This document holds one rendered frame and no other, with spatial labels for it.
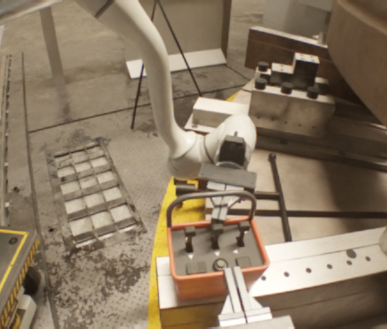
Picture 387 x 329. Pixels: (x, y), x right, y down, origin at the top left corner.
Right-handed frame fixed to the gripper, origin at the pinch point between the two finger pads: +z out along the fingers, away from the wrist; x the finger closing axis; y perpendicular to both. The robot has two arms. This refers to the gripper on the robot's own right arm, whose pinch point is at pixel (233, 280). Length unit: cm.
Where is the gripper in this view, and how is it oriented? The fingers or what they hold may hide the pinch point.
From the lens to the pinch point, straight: 51.8
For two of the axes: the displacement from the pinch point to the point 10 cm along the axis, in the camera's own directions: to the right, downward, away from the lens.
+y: 0.3, -7.8, -6.3
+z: -1.4, -6.3, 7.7
